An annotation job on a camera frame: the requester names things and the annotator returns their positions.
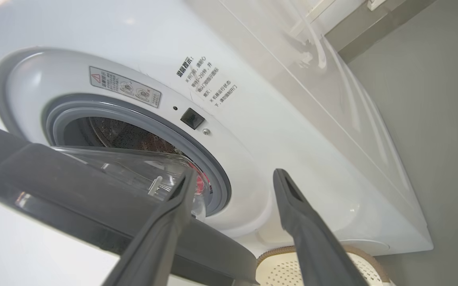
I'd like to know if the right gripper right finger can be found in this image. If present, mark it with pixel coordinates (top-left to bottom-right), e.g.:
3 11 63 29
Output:
273 169 369 286

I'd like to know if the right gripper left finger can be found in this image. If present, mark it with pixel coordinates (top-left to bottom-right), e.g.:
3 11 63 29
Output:
103 169 198 286

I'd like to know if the red garment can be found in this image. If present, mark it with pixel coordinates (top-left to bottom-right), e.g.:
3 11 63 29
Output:
194 175 212 196

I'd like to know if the round black-rimmed glass door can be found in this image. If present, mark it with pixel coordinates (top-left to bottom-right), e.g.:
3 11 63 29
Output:
0 121 259 286

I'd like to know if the black text notice sticker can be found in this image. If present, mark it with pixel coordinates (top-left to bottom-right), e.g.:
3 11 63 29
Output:
175 56 239 106

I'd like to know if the black door latch socket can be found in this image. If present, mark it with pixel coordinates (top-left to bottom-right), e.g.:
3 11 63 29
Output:
180 108 206 130

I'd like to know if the grey warning sticker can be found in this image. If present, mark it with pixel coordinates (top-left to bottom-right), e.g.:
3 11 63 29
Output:
89 66 162 108

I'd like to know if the grey rubber door seal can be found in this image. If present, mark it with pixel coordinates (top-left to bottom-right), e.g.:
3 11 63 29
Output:
41 94 231 217

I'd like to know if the cream perforated laundry basket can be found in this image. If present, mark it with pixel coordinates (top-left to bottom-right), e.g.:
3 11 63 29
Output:
255 244 392 286

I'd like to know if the white front-load washing machine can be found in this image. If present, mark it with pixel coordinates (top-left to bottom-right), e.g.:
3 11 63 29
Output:
0 0 434 259

